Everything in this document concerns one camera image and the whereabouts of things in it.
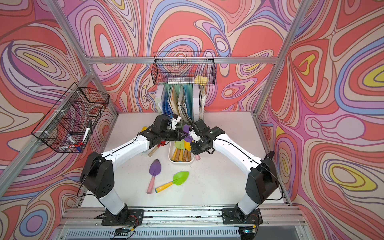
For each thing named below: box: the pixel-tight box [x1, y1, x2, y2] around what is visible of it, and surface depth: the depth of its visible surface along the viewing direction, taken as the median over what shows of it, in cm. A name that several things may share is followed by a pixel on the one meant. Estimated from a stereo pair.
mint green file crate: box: [155, 84, 206, 126], surface depth 98 cm
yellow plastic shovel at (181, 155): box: [178, 149, 184, 162], surface depth 95 cm
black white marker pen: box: [82, 120, 93, 144], surface depth 70 cm
